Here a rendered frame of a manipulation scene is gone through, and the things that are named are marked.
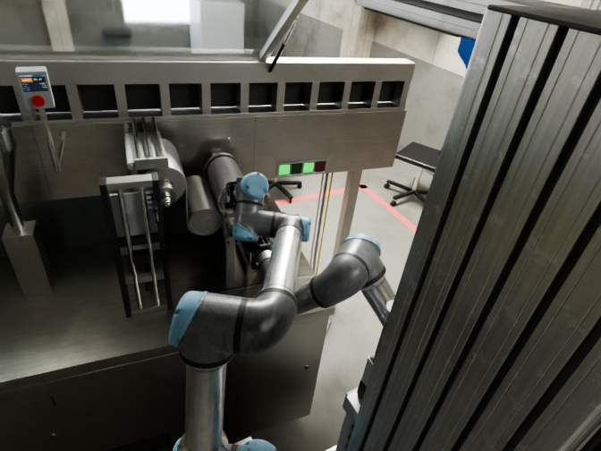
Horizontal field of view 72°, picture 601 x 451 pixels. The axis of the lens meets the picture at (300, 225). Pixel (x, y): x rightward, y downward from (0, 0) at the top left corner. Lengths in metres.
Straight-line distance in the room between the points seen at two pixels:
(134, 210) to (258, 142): 0.67
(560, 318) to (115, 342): 1.35
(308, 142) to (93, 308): 1.10
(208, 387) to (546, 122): 0.78
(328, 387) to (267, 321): 1.70
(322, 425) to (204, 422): 1.42
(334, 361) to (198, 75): 1.77
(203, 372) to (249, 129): 1.12
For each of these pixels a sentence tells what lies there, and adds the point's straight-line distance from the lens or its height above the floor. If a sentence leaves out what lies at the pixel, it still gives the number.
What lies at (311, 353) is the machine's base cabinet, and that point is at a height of 0.61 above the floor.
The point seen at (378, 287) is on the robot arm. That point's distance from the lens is 1.25.
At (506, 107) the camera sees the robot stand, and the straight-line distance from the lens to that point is 0.43.
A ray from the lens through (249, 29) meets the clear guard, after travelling 1.51.
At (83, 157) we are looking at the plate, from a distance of 1.76.
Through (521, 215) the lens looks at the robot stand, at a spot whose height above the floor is 1.87.
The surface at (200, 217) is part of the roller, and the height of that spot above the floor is 1.19.
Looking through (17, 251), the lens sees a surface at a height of 1.11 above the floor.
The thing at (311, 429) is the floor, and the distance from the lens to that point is 2.37.
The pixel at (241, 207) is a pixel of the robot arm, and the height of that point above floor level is 1.43.
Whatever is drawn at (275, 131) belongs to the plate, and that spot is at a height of 1.37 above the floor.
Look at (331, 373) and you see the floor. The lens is 2.57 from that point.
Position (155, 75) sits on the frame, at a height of 1.61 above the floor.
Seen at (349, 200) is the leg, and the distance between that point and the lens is 2.39.
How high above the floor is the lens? 2.06
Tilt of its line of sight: 35 degrees down
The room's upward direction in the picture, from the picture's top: 7 degrees clockwise
